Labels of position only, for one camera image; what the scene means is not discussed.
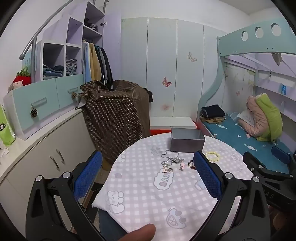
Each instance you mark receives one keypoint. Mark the folded dark clothes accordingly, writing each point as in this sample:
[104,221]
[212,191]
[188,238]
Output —
[212,111]

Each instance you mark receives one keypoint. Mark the person's right hand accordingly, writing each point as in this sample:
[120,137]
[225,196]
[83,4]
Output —
[278,219]

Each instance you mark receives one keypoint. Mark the teal bunk bed frame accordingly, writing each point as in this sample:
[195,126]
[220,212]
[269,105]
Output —
[231,41]

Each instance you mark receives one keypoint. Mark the tan hanging coat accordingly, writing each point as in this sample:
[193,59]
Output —
[94,62]

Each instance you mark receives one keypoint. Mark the person's blue jeans leg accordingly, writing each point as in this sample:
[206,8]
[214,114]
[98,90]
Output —
[109,222]

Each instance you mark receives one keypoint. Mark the folded blue jeans pile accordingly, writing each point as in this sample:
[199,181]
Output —
[52,72]

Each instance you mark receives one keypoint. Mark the small blue box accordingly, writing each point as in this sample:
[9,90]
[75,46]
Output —
[284,89]

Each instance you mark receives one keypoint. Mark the green bag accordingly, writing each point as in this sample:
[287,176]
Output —
[5,129]

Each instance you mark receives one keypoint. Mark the folded tan clothes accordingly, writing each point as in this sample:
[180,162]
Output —
[214,120]

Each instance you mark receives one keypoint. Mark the pine cone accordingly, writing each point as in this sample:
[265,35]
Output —
[34,113]
[74,95]

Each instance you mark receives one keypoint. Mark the brown dotted cloth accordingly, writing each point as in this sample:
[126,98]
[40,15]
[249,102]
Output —
[115,115]

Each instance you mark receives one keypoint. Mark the teal drawer unit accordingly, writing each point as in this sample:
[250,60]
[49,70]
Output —
[46,99]

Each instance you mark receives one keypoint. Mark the small pink earring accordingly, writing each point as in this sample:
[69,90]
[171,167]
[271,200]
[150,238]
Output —
[182,166]

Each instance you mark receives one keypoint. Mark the blue printed bed sheet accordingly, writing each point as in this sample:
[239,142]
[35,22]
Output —
[233,136]

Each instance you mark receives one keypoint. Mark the green padded jacket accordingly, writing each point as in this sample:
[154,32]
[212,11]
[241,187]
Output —
[271,115]

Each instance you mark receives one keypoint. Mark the grey metal handrail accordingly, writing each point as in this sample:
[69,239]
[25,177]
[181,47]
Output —
[39,32]

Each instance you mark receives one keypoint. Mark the grey metal tin box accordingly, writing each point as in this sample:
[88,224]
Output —
[185,144]

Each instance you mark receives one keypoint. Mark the red strawberry plush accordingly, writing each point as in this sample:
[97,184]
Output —
[23,77]

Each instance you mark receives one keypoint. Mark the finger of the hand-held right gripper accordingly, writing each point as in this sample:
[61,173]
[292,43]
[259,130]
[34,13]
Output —
[254,163]
[281,155]

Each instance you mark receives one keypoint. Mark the red butterfly sticker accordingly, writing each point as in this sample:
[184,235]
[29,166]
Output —
[166,82]

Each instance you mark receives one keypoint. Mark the person's left hand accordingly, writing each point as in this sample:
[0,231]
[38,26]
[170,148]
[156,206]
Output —
[138,233]

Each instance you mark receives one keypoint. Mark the beige butterfly sticker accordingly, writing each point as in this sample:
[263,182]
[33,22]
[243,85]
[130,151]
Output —
[192,58]

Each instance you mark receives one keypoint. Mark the purple shelf unit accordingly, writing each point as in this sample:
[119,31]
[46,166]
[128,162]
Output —
[74,30]

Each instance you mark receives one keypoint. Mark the folded grey clothes pile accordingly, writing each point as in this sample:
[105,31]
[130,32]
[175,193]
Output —
[71,67]

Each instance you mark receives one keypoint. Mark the black cloth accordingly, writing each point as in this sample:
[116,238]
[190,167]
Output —
[149,95]

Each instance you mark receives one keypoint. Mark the light blue hanging garment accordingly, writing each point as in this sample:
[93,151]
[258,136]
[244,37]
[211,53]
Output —
[86,64]

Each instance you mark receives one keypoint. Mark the white low cabinet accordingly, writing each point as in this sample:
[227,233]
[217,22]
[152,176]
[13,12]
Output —
[34,153]

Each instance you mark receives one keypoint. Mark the crumpled grey clothes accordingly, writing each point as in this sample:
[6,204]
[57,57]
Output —
[90,24]

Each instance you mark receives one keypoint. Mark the beige plush toy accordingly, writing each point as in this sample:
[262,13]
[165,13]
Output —
[15,86]

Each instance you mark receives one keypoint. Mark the white pillow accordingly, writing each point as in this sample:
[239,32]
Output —
[246,117]

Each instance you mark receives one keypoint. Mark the small butterfly sticker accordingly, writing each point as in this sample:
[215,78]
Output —
[237,93]

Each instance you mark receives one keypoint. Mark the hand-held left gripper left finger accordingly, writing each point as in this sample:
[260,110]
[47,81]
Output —
[89,173]

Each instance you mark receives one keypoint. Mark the round table with checked cloth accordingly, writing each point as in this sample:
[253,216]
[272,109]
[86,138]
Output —
[143,185]

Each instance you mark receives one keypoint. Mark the white board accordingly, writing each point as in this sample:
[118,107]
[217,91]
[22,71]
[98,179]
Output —
[171,122]

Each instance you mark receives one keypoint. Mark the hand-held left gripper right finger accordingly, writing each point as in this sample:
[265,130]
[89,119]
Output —
[207,176]

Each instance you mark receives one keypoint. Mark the dark hanging coats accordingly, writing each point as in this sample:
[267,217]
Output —
[105,67]

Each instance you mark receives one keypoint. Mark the white wardrobe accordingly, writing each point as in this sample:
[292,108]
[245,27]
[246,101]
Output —
[161,58]

